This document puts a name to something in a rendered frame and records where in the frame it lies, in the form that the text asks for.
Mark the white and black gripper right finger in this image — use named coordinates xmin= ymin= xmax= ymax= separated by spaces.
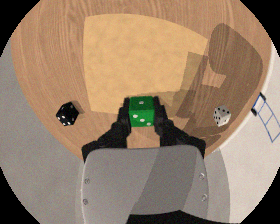
xmin=153 ymin=96 xmax=206 ymax=160

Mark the black die with white pips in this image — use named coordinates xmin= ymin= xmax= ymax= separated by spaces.
xmin=56 ymin=102 xmax=79 ymax=126

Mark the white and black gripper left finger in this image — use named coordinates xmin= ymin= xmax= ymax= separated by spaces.
xmin=81 ymin=98 xmax=132 ymax=164

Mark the green die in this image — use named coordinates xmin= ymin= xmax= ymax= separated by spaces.
xmin=129 ymin=96 xmax=155 ymax=127

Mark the tan flat square mat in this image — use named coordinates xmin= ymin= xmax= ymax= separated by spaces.
xmin=83 ymin=14 xmax=208 ymax=119

